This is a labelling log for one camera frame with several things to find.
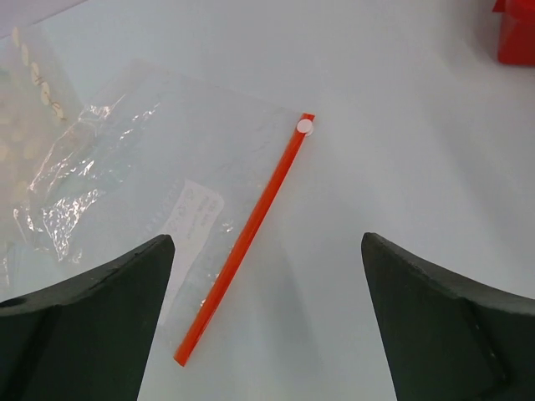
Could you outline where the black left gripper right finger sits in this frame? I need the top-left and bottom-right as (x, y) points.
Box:
(361, 232), (534, 400)

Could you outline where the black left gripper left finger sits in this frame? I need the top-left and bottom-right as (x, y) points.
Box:
(1, 235), (175, 400)

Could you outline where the clear bag with orange zipper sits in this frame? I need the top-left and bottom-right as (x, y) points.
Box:
(71, 59), (314, 365)

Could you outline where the crumpled clear plastic bag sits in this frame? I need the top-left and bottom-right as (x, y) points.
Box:
(13, 98), (160, 262)

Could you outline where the bag of white round stickers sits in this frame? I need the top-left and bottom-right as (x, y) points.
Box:
(1, 25), (81, 292)

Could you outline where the red plastic tray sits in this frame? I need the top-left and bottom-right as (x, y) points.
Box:
(492, 0), (534, 67)

